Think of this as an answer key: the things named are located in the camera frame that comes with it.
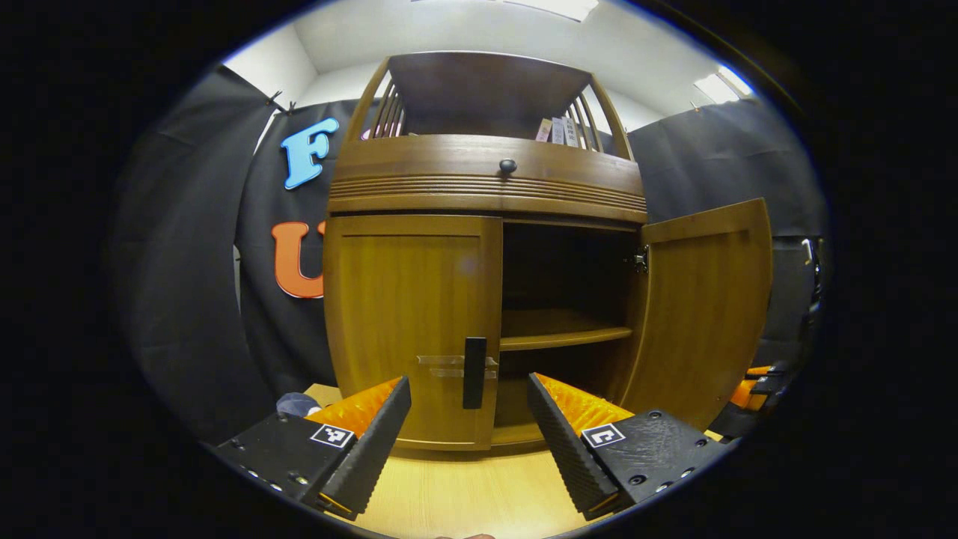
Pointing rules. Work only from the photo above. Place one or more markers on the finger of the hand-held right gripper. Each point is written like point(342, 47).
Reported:
point(752, 389)

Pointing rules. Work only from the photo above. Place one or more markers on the small ceiling light panel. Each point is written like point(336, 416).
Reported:
point(715, 88)

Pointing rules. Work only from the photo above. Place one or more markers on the wooden inner shelf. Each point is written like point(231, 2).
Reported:
point(554, 329)

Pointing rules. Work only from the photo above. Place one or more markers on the pale book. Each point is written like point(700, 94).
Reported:
point(570, 132)

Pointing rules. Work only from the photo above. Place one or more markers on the wooden cabinet drawer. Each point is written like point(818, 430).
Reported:
point(419, 161)

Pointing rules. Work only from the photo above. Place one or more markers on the wooden double-door shoe cabinet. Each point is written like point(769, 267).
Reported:
point(479, 90)

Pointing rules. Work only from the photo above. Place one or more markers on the black metal stand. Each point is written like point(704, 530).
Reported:
point(816, 284)

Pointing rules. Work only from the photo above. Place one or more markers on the large ceiling light panel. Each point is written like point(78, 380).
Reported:
point(554, 7)

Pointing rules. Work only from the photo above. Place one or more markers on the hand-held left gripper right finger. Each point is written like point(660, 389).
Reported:
point(569, 453)

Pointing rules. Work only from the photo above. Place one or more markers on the grey book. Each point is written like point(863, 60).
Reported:
point(557, 131)

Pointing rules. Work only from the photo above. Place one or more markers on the pink book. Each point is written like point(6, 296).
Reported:
point(543, 130)

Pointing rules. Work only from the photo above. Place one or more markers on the dark blue round object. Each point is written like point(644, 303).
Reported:
point(298, 405)

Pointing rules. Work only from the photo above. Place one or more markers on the black round drawer knob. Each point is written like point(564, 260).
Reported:
point(507, 166)

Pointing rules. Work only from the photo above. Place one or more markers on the metal door hinge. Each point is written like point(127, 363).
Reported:
point(640, 260)

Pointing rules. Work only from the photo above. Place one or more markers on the black backdrop cloth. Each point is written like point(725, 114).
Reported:
point(194, 262)

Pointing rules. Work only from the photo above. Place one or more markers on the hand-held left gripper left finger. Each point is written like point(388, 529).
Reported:
point(374, 449)

